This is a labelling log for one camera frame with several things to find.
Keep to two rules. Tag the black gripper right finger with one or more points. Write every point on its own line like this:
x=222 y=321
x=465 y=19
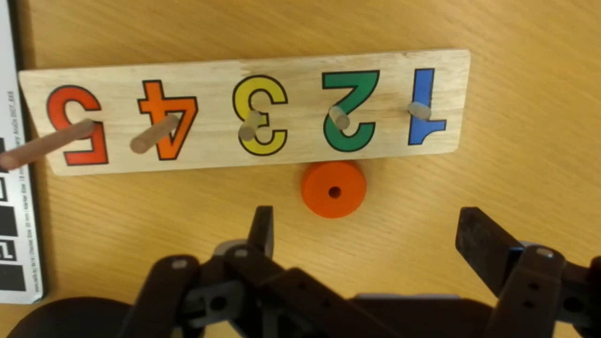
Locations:
x=487 y=248

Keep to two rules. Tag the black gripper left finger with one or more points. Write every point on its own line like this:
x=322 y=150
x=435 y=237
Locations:
x=262 y=231

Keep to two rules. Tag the wooden number peg board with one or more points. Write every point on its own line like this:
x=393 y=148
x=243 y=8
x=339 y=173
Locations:
x=236 y=113

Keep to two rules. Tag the black tape roll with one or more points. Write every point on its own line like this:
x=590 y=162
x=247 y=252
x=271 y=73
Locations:
x=74 y=317

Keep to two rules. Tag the checkered marker calibration board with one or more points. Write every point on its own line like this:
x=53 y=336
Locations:
x=21 y=278

